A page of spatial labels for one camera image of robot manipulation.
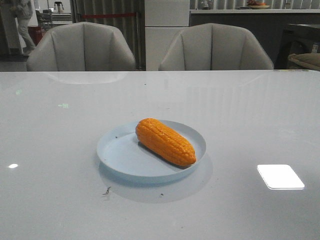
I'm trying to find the orange toy corn cob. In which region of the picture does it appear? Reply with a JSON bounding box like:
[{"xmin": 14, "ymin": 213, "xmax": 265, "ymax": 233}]
[{"xmin": 135, "ymin": 118, "xmax": 197, "ymax": 167}]

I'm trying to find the light blue round plate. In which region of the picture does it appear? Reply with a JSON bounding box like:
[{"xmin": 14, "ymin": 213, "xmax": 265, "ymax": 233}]
[{"xmin": 96, "ymin": 119, "xmax": 207, "ymax": 184}]

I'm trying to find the right beige upholstered chair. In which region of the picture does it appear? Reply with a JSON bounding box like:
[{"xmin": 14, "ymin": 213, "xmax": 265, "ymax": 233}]
[{"xmin": 158, "ymin": 23, "xmax": 274, "ymax": 71}]

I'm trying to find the beige upholstered chair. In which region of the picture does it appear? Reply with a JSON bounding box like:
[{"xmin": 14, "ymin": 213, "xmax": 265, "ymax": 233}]
[
  {"xmin": 26, "ymin": 22, "xmax": 136, "ymax": 72},
  {"xmin": 158, "ymin": 23, "xmax": 274, "ymax": 71}
]

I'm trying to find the white cabinet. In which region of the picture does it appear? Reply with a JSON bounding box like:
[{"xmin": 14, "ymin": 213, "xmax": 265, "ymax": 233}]
[{"xmin": 144, "ymin": 0, "xmax": 190, "ymax": 71}]

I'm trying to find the left beige upholstered chair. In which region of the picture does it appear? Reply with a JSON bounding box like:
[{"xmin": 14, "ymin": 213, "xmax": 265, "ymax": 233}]
[{"xmin": 26, "ymin": 22, "xmax": 136, "ymax": 72}]

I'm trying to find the grey counter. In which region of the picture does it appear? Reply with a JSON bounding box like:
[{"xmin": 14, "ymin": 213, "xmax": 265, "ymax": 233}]
[{"xmin": 189, "ymin": 9, "xmax": 320, "ymax": 63}]

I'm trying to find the fruit bowl on counter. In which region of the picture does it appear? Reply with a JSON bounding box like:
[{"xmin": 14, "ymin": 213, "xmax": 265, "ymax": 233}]
[{"xmin": 246, "ymin": 0, "xmax": 270, "ymax": 10}]

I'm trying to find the red bin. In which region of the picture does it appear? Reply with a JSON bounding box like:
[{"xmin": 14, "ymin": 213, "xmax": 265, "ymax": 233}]
[{"xmin": 28, "ymin": 26, "xmax": 43, "ymax": 46}]

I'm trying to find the tan cushion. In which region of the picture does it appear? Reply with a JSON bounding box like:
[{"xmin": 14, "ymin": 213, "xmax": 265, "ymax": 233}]
[{"xmin": 287, "ymin": 53, "xmax": 320, "ymax": 71}]

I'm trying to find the person in light clothes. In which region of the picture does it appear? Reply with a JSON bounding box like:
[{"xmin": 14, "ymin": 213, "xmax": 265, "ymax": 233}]
[{"xmin": 11, "ymin": 0, "xmax": 36, "ymax": 57}]

